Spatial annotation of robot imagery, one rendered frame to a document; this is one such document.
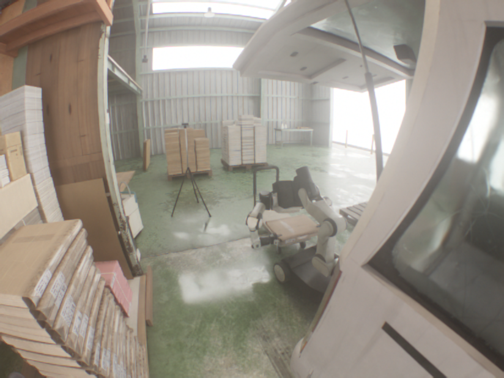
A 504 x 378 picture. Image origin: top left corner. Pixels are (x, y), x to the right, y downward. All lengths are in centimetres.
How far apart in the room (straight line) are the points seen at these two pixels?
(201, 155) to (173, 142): 74
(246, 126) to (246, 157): 82
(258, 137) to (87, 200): 462
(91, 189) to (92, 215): 21
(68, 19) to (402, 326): 209
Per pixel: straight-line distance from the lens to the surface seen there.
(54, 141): 195
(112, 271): 162
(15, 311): 77
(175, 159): 500
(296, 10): 86
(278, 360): 152
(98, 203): 175
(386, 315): 44
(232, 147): 541
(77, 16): 179
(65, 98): 190
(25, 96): 156
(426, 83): 36
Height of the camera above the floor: 139
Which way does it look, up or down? 20 degrees down
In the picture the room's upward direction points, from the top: 1 degrees counter-clockwise
